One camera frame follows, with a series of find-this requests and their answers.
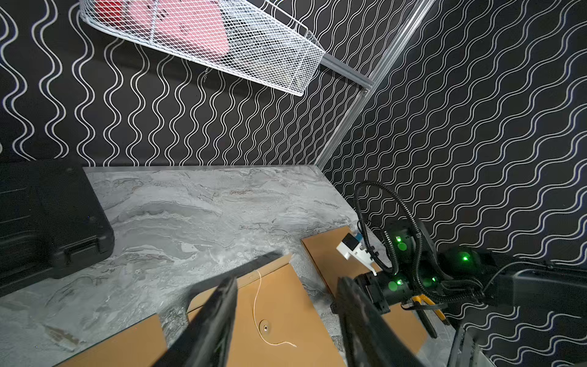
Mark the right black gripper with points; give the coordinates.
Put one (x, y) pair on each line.
(385, 290)

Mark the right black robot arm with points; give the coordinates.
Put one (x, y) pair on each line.
(461, 274)

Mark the pink triangular board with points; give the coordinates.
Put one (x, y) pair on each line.
(192, 27)

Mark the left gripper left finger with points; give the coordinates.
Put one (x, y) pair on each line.
(207, 339)

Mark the black plastic tool case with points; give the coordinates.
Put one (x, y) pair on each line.
(52, 223)

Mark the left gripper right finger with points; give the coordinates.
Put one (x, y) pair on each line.
(368, 340)

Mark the white wire mesh basket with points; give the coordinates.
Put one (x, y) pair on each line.
(254, 40)

